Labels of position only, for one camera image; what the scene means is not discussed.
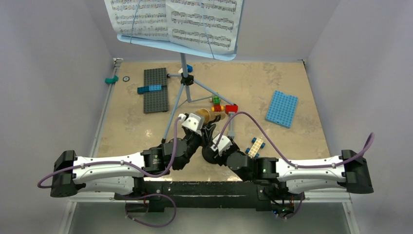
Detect black microphone stand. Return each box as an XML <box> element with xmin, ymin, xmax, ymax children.
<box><xmin>201</xmin><ymin>142</ymin><xmax>212</xmax><ymax>164</ymax></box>

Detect gold microphone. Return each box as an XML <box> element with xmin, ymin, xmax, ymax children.
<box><xmin>195</xmin><ymin>108</ymin><xmax>226</xmax><ymax>125</ymax></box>

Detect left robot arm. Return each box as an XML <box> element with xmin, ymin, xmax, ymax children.
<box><xmin>50</xmin><ymin>124</ymin><xmax>216</xmax><ymax>199</ymax></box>

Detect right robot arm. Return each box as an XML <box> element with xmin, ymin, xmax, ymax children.
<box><xmin>203</xmin><ymin>143</ymin><xmax>374</xmax><ymax>198</ymax></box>

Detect red grey lego column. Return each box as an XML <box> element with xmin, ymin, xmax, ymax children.
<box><xmin>225</xmin><ymin>104</ymin><xmax>238</xmax><ymax>139</ymax></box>

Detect green red lego vehicle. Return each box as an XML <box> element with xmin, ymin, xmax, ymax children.
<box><xmin>209</xmin><ymin>96</ymin><xmax>225</xmax><ymax>112</ymax></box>

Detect white lego car blue wheels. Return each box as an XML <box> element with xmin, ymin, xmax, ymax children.
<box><xmin>245</xmin><ymin>137</ymin><xmax>265</xmax><ymax>159</ymax></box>

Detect dark grey lego baseplate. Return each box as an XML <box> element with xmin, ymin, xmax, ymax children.
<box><xmin>143</xmin><ymin>68</ymin><xmax>169</xmax><ymax>114</ymax></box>

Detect light blue music stand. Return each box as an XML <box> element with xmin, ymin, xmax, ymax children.
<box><xmin>116</xmin><ymin>33</ymin><xmax>239</xmax><ymax>145</ymax></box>

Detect black base bar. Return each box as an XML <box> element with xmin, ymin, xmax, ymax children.
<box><xmin>114</xmin><ymin>181</ymin><xmax>300</xmax><ymax>212</ymax></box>

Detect blue white lego brick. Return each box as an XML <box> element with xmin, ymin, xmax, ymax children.
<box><xmin>178</xmin><ymin>65</ymin><xmax>193</xmax><ymax>74</ymax></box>

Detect blue lego bricks strip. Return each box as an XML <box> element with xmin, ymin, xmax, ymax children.
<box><xmin>137</xmin><ymin>84</ymin><xmax>162</xmax><ymax>95</ymax></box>

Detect light blue lego baseplate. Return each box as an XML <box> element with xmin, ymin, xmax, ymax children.
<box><xmin>265</xmin><ymin>91</ymin><xmax>298</xmax><ymax>129</ymax></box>

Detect teal plastic clip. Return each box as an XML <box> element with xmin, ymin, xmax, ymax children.
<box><xmin>105</xmin><ymin>75</ymin><xmax>119</xmax><ymax>85</ymax></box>

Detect right sheet music page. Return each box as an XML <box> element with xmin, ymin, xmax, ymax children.
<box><xmin>166</xmin><ymin>0</ymin><xmax>244</xmax><ymax>55</ymax></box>

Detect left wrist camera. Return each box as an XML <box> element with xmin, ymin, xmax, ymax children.
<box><xmin>178</xmin><ymin>113</ymin><xmax>205</xmax><ymax>136</ymax></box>

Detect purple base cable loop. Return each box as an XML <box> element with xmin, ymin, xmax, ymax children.
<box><xmin>125</xmin><ymin>193</ymin><xmax>179</xmax><ymax>228</ymax></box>

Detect left aluminium rail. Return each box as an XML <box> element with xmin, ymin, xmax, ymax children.
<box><xmin>58</xmin><ymin>58</ymin><xmax>124</xmax><ymax>234</ymax></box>

